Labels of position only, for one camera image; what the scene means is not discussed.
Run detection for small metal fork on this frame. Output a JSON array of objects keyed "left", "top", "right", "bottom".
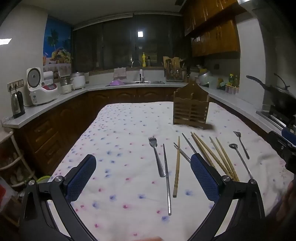
[{"left": 233, "top": 131, "right": 250, "bottom": 160}]

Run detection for steel sink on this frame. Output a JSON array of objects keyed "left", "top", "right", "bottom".
[{"left": 122, "top": 80, "right": 166, "bottom": 85}]

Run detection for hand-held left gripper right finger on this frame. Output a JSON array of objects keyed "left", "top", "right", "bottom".
[{"left": 185, "top": 153, "right": 266, "bottom": 241}]

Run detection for large metal fork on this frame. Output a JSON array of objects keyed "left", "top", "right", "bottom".
[{"left": 149, "top": 137, "right": 166, "bottom": 178}]

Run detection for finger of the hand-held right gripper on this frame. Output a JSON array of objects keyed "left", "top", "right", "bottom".
[
  {"left": 268, "top": 131, "right": 290, "bottom": 154},
  {"left": 281, "top": 128, "right": 296, "bottom": 145}
]

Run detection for dark window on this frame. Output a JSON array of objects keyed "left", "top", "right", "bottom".
[{"left": 73, "top": 15, "right": 192, "bottom": 72}]

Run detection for metal pot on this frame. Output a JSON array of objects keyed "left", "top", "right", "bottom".
[{"left": 198, "top": 70, "right": 215, "bottom": 87}]

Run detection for wall socket strip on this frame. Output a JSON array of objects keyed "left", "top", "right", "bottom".
[{"left": 7, "top": 79, "right": 24, "bottom": 90}]

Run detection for round white cooker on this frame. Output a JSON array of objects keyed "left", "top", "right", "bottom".
[{"left": 70, "top": 72, "right": 86, "bottom": 90}]

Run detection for white shelf rack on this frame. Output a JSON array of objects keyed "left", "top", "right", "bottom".
[{"left": 0, "top": 130, "right": 35, "bottom": 227}]

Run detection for black wok with lid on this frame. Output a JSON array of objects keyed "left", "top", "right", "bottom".
[{"left": 246, "top": 74, "right": 296, "bottom": 112}]

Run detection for wooden lower cabinets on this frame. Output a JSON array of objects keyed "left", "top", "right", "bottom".
[{"left": 14, "top": 87, "right": 176, "bottom": 179}]

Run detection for pink cloth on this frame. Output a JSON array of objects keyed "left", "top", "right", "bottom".
[{"left": 113, "top": 67, "right": 127, "bottom": 79}]

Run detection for purple plastic dish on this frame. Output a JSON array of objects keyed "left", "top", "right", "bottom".
[{"left": 106, "top": 79, "right": 124, "bottom": 87}]

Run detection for paper towel roll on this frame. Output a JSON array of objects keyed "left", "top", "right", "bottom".
[{"left": 43, "top": 71, "right": 61, "bottom": 81}]

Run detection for wooden upper cabinets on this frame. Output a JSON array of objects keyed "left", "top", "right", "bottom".
[{"left": 180, "top": 0, "right": 241, "bottom": 58}]

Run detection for wooden cabinets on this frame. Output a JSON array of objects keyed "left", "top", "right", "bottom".
[
  {"left": 14, "top": 87, "right": 176, "bottom": 179},
  {"left": 180, "top": 0, "right": 241, "bottom": 58}
]

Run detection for wooden chopstick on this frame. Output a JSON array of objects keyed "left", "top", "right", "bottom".
[
  {"left": 209, "top": 136, "right": 237, "bottom": 181},
  {"left": 190, "top": 132, "right": 218, "bottom": 170},
  {"left": 173, "top": 136, "right": 180, "bottom": 198},
  {"left": 216, "top": 137, "right": 240, "bottom": 182},
  {"left": 193, "top": 133, "right": 233, "bottom": 179}
]

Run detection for gas stove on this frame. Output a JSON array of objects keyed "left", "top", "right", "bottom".
[{"left": 256, "top": 105, "right": 296, "bottom": 133}]

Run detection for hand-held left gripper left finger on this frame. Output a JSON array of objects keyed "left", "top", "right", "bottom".
[{"left": 20, "top": 154, "right": 97, "bottom": 241}]

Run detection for small white kitchen appliance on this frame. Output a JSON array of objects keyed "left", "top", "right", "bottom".
[{"left": 60, "top": 76, "right": 73, "bottom": 94}]

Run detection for counter utensil rack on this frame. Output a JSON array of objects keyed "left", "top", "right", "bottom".
[{"left": 163, "top": 56, "right": 185, "bottom": 82}]

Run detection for wooden utensil holder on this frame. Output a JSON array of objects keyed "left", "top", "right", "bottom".
[{"left": 173, "top": 82, "right": 210, "bottom": 129}]

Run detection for tropical fruit wall poster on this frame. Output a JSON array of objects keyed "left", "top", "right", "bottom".
[{"left": 43, "top": 17, "right": 73, "bottom": 72}]

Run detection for kitchen faucet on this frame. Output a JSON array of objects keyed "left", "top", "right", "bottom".
[{"left": 132, "top": 61, "right": 145, "bottom": 82}]

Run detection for white floral tablecloth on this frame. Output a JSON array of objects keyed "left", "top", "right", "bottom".
[{"left": 47, "top": 102, "right": 294, "bottom": 241}]

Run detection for yellow green bottles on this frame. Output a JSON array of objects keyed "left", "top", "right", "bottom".
[{"left": 228, "top": 74, "right": 240, "bottom": 87}]

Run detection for small metal spoon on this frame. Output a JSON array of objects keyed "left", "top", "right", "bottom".
[{"left": 229, "top": 143, "right": 254, "bottom": 181}]

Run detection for white rice cooker open lid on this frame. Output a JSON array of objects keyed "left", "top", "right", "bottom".
[{"left": 26, "top": 67, "right": 58, "bottom": 106}]

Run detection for metal chopstick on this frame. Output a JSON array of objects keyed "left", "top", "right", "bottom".
[
  {"left": 182, "top": 133, "right": 197, "bottom": 154},
  {"left": 173, "top": 143, "right": 192, "bottom": 161},
  {"left": 163, "top": 144, "right": 172, "bottom": 215}
]

